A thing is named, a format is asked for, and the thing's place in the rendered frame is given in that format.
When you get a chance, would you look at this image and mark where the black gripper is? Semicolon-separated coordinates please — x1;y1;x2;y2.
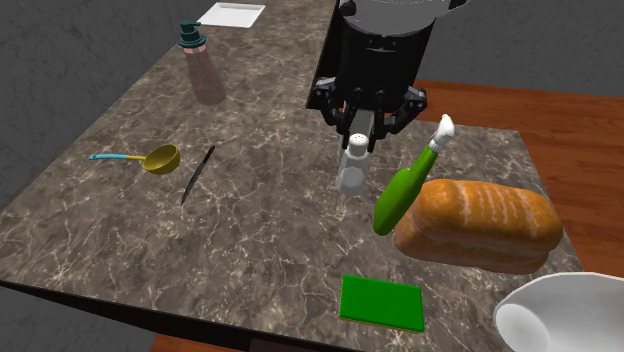
310;14;436;153

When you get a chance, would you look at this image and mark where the white salt shaker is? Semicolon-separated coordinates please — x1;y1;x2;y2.
335;132;372;198

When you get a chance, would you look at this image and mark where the brown bread loaf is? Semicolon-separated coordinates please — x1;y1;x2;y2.
392;178;565;276

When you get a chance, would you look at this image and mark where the white square plate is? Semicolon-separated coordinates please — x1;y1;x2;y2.
196;2;267;29

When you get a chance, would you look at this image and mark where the pink soap dispenser, teal pump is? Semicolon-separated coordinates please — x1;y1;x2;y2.
177;19;227;106

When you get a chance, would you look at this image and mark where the black knife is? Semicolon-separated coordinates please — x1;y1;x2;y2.
180;145;217;206

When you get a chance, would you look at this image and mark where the green flat board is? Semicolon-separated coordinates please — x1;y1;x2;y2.
339;274;426;335

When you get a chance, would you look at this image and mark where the white bowl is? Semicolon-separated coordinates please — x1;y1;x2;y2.
493;271;624;352

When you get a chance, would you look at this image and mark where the yellow ladle with blue handle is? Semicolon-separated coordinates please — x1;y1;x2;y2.
88;144;182;176

